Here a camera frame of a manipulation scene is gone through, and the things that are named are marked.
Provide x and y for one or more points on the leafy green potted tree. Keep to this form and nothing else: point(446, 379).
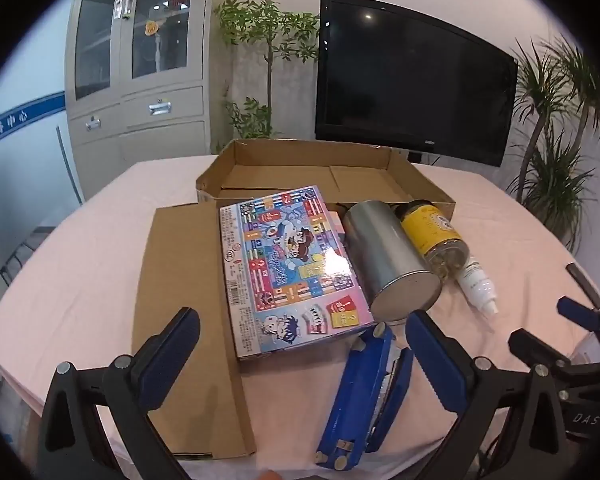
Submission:
point(265, 35)

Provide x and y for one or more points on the spiky palm potted plant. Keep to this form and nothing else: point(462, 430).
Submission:
point(555, 170)

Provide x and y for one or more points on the yellow label clear jar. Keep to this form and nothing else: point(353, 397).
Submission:
point(430, 230)

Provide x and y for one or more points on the black flat screen television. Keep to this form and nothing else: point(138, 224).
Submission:
point(410, 80)

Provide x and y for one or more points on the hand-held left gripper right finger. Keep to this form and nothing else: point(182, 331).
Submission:
point(430, 351)

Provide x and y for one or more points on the blue wall banner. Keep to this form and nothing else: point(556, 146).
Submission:
point(15, 120)

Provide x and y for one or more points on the colourful cartoon print box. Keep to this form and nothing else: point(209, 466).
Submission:
point(285, 265)

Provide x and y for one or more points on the blue stapler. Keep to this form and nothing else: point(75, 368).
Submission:
point(360, 400)

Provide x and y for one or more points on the silver metal can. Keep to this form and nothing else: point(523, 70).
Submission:
point(385, 255)

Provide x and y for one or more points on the grey glass door cabinet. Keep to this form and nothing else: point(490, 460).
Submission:
point(145, 110)

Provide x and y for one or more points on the flat cardboard lid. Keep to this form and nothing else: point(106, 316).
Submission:
point(180, 320)

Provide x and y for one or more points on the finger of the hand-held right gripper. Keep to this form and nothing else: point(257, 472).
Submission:
point(580, 312)
point(535, 347)

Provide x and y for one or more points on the small white squeeze bottle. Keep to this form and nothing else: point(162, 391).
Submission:
point(475, 285)

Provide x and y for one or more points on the black metal chair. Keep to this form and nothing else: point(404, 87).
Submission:
point(20, 255)

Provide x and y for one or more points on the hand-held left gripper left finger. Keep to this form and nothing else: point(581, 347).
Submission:
point(176, 349)

